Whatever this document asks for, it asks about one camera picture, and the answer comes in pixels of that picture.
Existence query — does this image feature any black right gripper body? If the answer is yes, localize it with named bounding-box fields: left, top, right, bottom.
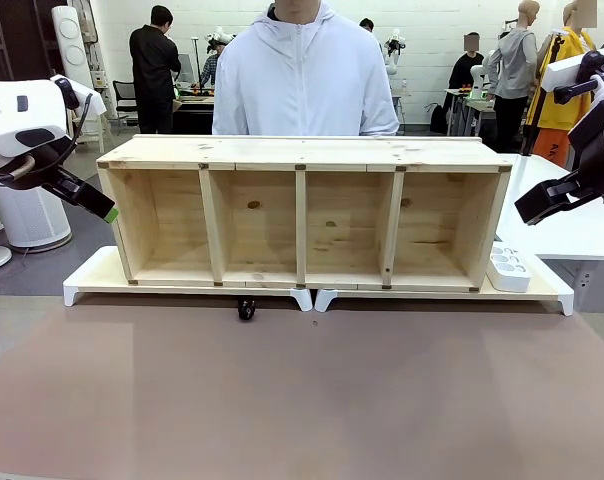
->
left=566, top=93, right=604, bottom=201

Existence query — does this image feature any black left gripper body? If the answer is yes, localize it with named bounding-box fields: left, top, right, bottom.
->
left=12, top=140, right=83, bottom=201

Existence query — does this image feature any white side table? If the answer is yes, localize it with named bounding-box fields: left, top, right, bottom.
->
left=492, top=153, right=604, bottom=261

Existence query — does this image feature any mannequin in yellow garment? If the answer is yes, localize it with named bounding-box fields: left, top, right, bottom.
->
left=520, top=0, right=599, bottom=169

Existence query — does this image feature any white cylindrical air purifier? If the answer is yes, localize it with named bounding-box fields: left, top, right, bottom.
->
left=0, top=174, right=74, bottom=253

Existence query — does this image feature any white three-socket power strip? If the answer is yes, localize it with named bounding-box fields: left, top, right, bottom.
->
left=485, top=240, right=533, bottom=294

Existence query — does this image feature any white cloth covered table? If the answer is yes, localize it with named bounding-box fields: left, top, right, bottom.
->
left=67, top=78, right=109, bottom=154

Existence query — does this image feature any white-framed wooden riser stand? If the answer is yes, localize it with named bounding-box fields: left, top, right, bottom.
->
left=314, top=239, right=576, bottom=317
left=62, top=247, right=314, bottom=313

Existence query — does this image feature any mannequin in grey hoodie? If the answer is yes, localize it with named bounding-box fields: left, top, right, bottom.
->
left=486, top=0, right=541, bottom=154

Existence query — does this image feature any white standing air conditioner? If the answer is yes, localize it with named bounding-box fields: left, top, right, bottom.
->
left=50, top=5, right=92, bottom=90

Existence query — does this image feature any man in black clothes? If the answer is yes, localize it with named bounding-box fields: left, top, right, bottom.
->
left=128, top=4, right=183, bottom=135

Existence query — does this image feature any seated person in black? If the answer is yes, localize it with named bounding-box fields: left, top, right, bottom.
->
left=448, top=32, right=487, bottom=137

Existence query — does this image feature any wooden four-compartment shelf box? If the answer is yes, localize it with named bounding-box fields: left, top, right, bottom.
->
left=95, top=133, right=513, bottom=294

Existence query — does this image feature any person in white hoodie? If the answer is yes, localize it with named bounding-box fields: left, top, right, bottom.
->
left=211, top=0, right=401, bottom=138

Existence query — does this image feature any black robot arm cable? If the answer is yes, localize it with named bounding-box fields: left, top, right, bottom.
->
left=56, top=79, right=96, bottom=154

